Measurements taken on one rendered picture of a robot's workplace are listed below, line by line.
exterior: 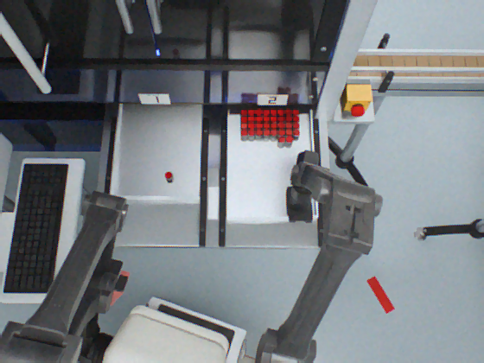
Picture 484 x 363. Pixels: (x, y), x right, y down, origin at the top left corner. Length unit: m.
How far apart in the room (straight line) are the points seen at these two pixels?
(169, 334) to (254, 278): 1.39
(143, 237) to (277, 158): 0.46
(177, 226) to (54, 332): 0.78
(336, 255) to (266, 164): 0.76
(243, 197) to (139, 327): 0.64
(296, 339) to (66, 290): 0.43
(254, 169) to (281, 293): 0.93
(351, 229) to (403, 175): 1.77
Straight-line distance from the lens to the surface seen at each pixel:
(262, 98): 1.54
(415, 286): 2.53
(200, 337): 1.06
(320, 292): 0.96
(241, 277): 2.41
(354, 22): 1.25
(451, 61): 1.84
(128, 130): 1.68
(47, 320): 0.86
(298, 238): 1.55
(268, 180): 1.59
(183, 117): 1.68
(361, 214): 0.90
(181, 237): 1.55
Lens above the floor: 2.39
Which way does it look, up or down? 68 degrees down
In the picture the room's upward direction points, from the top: straight up
